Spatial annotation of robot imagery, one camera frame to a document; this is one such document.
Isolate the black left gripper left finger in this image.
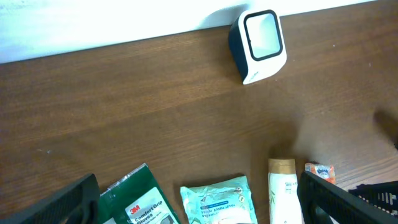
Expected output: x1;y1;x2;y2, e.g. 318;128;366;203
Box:
1;174;100;224

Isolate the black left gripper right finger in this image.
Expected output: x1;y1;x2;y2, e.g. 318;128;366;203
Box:
297;171;397;224

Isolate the orange small juice carton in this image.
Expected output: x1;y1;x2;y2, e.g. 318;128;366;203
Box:
305;163;336;184

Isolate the white tube gold cap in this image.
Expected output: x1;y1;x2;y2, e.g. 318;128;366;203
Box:
268;159;302;224

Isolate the green 3M cloth package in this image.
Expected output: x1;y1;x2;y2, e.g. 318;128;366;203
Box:
98;163;181;224

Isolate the teal wet wipes pack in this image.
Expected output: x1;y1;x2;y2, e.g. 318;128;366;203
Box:
180;175;258;224

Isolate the white barcode scanner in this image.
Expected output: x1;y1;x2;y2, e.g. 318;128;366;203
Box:
228;9;287;85

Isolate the grey plastic basket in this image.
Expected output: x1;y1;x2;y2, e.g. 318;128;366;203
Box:
348;181;398;217

